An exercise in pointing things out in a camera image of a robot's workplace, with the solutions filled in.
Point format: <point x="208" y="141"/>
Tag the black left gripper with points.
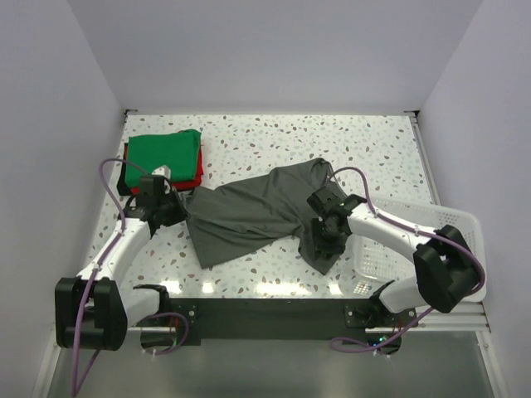
<point x="181" y="214"/>

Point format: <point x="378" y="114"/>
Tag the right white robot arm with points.
<point x="445" y="269"/>

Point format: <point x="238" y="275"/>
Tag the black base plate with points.
<point x="197" y="319"/>

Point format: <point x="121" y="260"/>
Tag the folded green t-shirt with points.
<point x="186" y="138"/>

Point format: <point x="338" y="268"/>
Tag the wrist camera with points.
<point x="156" y="184"/>
<point x="325" y="203"/>

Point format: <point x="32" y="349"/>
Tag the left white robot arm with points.
<point x="92" y="309"/>

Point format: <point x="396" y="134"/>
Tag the folded red t-shirt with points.
<point x="185" y="164"/>

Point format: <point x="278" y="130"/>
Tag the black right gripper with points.
<point x="332" y="249"/>

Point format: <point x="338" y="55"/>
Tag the white plastic basket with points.
<point x="382" y="252"/>

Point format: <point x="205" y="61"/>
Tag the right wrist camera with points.
<point x="325" y="203"/>

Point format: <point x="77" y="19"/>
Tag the grey t-shirt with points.
<point x="242" y="217"/>

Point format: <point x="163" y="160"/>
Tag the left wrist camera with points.
<point x="156" y="184"/>

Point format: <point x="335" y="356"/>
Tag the folded black t-shirt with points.
<point x="124" y="188"/>

